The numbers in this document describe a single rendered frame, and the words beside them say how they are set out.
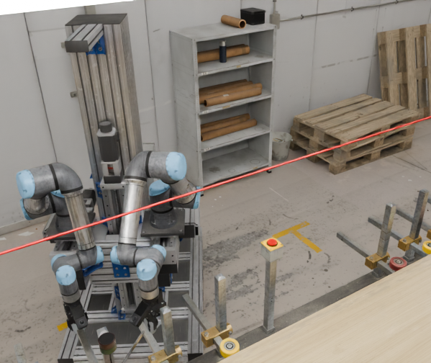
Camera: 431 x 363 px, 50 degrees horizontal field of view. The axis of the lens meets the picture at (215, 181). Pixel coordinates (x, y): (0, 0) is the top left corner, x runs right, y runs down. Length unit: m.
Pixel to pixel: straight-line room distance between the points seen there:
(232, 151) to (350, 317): 3.31
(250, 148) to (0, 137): 2.60
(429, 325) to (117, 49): 1.84
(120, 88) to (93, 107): 0.16
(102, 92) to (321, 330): 1.49
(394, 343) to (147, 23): 3.26
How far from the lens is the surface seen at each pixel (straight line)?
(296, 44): 5.30
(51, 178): 2.00
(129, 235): 1.92
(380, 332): 2.14
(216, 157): 5.05
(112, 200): 2.51
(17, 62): 4.03
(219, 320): 2.06
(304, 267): 3.77
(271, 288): 2.13
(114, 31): 2.22
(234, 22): 4.38
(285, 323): 2.37
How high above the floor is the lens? 2.43
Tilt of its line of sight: 30 degrees down
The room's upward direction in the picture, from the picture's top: 2 degrees counter-clockwise
